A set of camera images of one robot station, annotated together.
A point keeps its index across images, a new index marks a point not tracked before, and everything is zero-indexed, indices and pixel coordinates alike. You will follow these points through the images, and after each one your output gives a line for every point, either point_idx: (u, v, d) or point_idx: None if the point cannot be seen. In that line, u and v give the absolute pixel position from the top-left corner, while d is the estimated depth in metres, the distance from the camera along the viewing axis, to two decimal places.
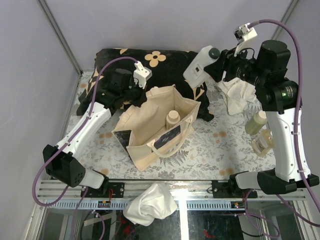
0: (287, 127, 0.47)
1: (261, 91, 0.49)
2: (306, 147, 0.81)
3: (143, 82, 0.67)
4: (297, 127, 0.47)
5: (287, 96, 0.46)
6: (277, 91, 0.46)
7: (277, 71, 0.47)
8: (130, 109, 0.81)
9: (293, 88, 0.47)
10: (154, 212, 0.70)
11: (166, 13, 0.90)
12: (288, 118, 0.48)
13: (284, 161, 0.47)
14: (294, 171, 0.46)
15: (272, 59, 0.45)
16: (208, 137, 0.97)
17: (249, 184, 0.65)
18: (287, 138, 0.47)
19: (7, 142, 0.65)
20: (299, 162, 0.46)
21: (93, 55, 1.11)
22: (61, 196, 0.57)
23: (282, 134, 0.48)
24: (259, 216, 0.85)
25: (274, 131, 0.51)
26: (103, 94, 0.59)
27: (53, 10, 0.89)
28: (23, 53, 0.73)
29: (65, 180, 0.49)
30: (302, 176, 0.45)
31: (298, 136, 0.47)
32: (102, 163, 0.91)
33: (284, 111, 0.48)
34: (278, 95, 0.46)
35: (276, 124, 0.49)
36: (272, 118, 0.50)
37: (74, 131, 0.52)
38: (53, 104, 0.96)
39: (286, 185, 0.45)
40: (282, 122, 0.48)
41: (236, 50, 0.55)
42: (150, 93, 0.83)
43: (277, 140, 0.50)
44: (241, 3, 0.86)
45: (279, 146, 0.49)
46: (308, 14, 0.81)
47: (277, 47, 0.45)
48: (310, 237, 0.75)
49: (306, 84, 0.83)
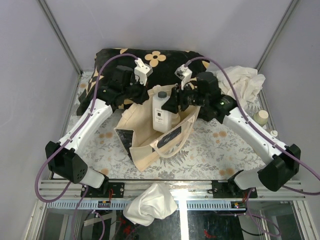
0: (240, 120, 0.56)
1: (209, 109, 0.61)
2: (306, 147, 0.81)
3: (144, 78, 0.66)
4: (247, 118, 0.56)
5: (227, 104, 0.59)
6: (218, 105, 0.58)
7: (214, 92, 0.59)
8: (133, 106, 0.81)
9: (230, 99, 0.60)
10: (154, 212, 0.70)
11: (166, 13, 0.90)
12: (237, 115, 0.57)
13: (260, 146, 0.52)
14: (270, 148, 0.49)
15: (207, 86, 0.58)
16: (208, 137, 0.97)
17: (252, 184, 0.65)
18: (247, 128, 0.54)
19: (7, 142, 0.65)
20: (268, 139, 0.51)
21: (93, 55, 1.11)
22: (61, 196, 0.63)
23: (242, 128, 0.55)
24: (259, 216, 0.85)
25: (239, 131, 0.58)
26: (104, 91, 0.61)
27: (53, 10, 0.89)
28: (23, 53, 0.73)
29: (67, 176, 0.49)
30: (278, 146, 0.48)
31: (251, 121, 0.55)
32: (102, 163, 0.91)
33: (230, 111, 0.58)
34: (220, 107, 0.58)
35: (234, 125, 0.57)
36: (229, 124, 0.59)
37: (76, 128, 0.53)
38: (53, 104, 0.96)
39: (276, 164, 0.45)
40: (235, 119, 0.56)
41: (182, 85, 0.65)
42: (152, 91, 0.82)
43: (244, 136, 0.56)
44: (241, 3, 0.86)
45: (249, 139, 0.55)
46: (308, 14, 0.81)
47: (207, 76, 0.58)
48: (310, 237, 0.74)
49: (306, 84, 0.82)
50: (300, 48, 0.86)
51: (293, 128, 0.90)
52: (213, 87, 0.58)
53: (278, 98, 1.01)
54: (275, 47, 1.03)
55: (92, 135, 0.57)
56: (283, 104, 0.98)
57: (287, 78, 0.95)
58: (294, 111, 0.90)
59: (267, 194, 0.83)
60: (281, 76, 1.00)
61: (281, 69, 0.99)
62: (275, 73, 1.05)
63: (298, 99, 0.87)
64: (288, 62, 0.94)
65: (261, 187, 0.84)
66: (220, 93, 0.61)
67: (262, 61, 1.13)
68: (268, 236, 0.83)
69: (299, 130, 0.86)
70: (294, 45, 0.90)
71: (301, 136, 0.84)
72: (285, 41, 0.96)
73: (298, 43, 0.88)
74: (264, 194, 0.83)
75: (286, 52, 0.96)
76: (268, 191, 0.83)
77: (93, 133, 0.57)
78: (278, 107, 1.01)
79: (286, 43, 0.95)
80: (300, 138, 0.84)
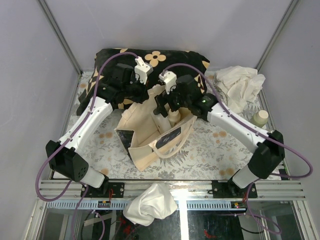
0: (222, 115, 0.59)
1: (191, 109, 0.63)
2: (306, 147, 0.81)
3: (144, 77, 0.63)
4: (228, 111, 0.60)
5: (209, 101, 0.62)
6: (201, 104, 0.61)
7: (194, 91, 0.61)
8: (132, 106, 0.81)
9: (210, 95, 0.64)
10: (154, 212, 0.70)
11: (167, 13, 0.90)
12: (219, 110, 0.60)
13: (243, 136, 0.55)
14: (253, 136, 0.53)
15: (185, 87, 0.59)
16: (208, 137, 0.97)
17: (247, 178, 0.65)
18: (229, 121, 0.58)
19: (7, 142, 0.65)
20: (250, 128, 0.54)
21: (93, 55, 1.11)
22: (60, 195, 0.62)
23: (224, 121, 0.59)
24: (259, 216, 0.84)
25: (222, 125, 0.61)
26: (104, 88, 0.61)
27: (53, 10, 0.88)
28: (23, 53, 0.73)
29: (68, 175, 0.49)
30: (261, 133, 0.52)
31: (232, 113, 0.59)
32: (102, 163, 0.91)
33: (212, 107, 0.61)
34: (201, 104, 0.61)
35: (218, 119, 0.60)
36: (212, 119, 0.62)
37: (76, 127, 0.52)
38: (53, 104, 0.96)
39: (260, 151, 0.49)
40: (217, 114, 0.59)
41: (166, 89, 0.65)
42: (153, 91, 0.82)
43: (228, 129, 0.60)
44: (240, 3, 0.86)
45: (233, 131, 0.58)
46: (307, 14, 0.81)
47: (183, 78, 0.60)
48: (310, 237, 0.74)
49: (306, 84, 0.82)
50: (300, 48, 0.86)
51: (293, 128, 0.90)
52: (192, 87, 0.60)
53: (278, 98, 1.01)
54: (275, 47, 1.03)
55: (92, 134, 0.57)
56: (283, 103, 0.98)
57: (288, 78, 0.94)
58: (294, 111, 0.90)
59: (267, 194, 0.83)
60: (281, 76, 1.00)
61: (281, 69, 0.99)
62: (275, 73, 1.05)
63: (298, 99, 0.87)
64: (288, 62, 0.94)
65: (261, 187, 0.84)
66: (200, 92, 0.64)
67: (262, 61, 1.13)
68: (268, 236, 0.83)
69: (298, 130, 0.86)
70: (294, 44, 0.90)
71: (301, 136, 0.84)
72: (285, 41, 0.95)
73: (298, 43, 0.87)
74: (264, 194, 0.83)
75: (286, 52, 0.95)
76: (268, 191, 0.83)
77: (93, 131, 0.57)
78: (278, 107, 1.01)
79: (286, 42, 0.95)
80: (300, 138, 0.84)
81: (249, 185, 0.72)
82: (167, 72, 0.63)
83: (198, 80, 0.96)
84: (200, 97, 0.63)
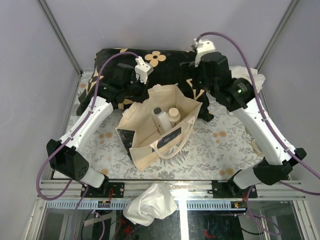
0: (256, 117, 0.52)
1: (220, 98, 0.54)
2: (305, 147, 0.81)
3: (144, 77, 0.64)
4: (264, 114, 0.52)
5: (244, 91, 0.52)
6: (233, 93, 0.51)
7: (224, 74, 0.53)
8: (133, 105, 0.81)
9: (245, 83, 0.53)
10: (154, 212, 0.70)
11: (167, 13, 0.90)
12: (254, 110, 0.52)
13: (269, 148, 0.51)
14: (281, 152, 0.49)
15: (215, 67, 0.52)
16: (208, 137, 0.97)
17: (247, 178, 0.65)
18: (262, 126, 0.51)
19: (7, 142, 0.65)
20: (281, 142, 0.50)
21: (93, 55, 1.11)
22: (60, 195, 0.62)
23: (256, 126, 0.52)
24: (259, 216, 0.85)
25: (250, 126, 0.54)
26: (105, 88, 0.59)
27: (53, 10, 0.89)
28: (23, 53, 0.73)
29: (69, 173, 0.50)
30: (291, 152, 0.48)
31: (268, 119, 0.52)
32: (102, 163, 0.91)
33: (247, 103, 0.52)
34: (236, 94, 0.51)
35: (248, 119, 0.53)
36: (241, 115, 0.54)
37: (76, 126, 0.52)
38: (53, 104, 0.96)
39: (282, 168, 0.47)
40: (250, 115, 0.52)
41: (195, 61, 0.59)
42: (153, 91, 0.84)
43: (254, 131, 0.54)
44: (240, 3, 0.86)
45: (260, 137, 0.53)
46: (307, 14, 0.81)
47: (215, 56, 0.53)
48: (310, 237, 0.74)
49: (305, 84, 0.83)
50: (300, 48, 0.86)
51: (292, 128, 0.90)
52: (222, 69, 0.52)
53: (278, 98, 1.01)
54: (275, 47, 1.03)
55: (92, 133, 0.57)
56: (283, 103, 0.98)
57: (288, 78, 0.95)
58: (294, 111, 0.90)
59: (267, 194, 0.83)
60: (281, 76, 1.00)
61: (281, 69, 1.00)
62: (274, 73, 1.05)
63: (297, 99, 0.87)
64: (288, 62, 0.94)
65: (261, 187, 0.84)
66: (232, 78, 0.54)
67: (262, 61, 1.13)
68: (268, 236, 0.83)
69: (298, 130, 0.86)
70: (294, 45, 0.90)
71: (301, 137, 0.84)
72: (284, 41, 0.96)
73: (298, 43, 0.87)
74: (264, 194, 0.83)
75: (286, 52, 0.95)
76: (268, 191, 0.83)
77: (93, 131, 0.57)
78: (278, 107, 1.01)
79: (286, 43, 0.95)
80: (300, 138, 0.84)
81: (249, 187, 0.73)
82: (207, 41, 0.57)
83: None
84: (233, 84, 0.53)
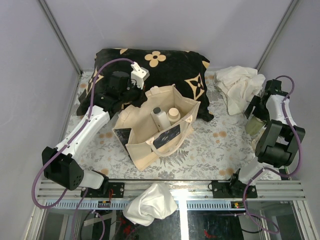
0: (277, 100, 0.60)
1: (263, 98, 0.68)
2: (306, 147, 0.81)
3: (141, 82, 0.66)
4: (285, 101, 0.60)
5: (281, 92, 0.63)
6: (271, 89, 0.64)
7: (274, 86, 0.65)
8: (129, 107, 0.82)
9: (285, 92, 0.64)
10: (154, 212, 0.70)
11: (166, 13, 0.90)
12: (279, 98, 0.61)
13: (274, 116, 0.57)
14: (281, 118, 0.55)
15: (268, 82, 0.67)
16: (208, 137, 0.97)
17: (248, 173, 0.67)
18: (277, 104, 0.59)
19: (7, 141, 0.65)
20: (285, 113, 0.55)
21: (93, 55, 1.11)
22: (65, 193, 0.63)
23: (274, 104, 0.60)
24: (259, 216, 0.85)
25: (270, 109, 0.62)
26: (102, 98, 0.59)
27: (53, 10, 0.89)
28: (23, 53, 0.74)
29: (63, 182, 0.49)
30: (288, 119, 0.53)
31: (286, 104, 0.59)
32: (102, 163, 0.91)
33: (276, 95, 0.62)
34: (273, 91, 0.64)
35: (271, 101, 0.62)
36: (268, 102, 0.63)
37: (73, 133, 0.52)
38: (53, 104, 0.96)
39: (272, 122, 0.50)
40: (274, 98, 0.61)
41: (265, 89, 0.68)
42: (151, 92, 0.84)
43: (271, 110, 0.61)
44: (240, 3, 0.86)
45: (272, 112, 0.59)
46: (306, 14, 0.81)
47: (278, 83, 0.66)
48: (310, 237, 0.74)
49: (305, 84, 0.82)
50: (299, 48, 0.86)
51: None
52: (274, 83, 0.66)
53: None
54: (274, 47, 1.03)
55: (89, 141, 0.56)
56: None
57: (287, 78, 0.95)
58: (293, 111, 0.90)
59: (267, 194, 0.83)
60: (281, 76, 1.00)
61: (280, 69, 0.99)
62: (274, 73, 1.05)
63: (297, 98, 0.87)
64: (288, 61, 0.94)
65: (261, 188, 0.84)
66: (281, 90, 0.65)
67: (262, 61, 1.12)
68: (268, 236, 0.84)
69: None
70: (293, 44, 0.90)
71: None
72: (284, 41, 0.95)
73: (297, 43, 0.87)
74: (264, 194, 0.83)
75: (286, 52, 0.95)
76: (268, 191, 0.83)
77: (90, 139, 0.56)
78: None
79: (285, 43, 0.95)
80: None
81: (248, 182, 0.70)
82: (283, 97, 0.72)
83: (198, 80, 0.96)
84: (277, 89, 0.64)
